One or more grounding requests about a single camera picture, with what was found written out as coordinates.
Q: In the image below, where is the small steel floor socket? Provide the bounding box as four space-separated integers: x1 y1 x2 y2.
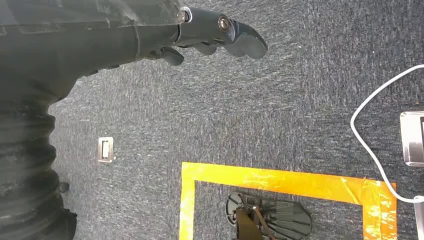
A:
97 137 115 164

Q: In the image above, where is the yellow tape rectangle outline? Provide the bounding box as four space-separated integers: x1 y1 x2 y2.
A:
179 161 398 240

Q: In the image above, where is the steel floor socket white plug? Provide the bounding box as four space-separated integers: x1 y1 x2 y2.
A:
399 111 424 168

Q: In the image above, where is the white cable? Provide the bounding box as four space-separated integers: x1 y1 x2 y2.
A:
350 64 424 204

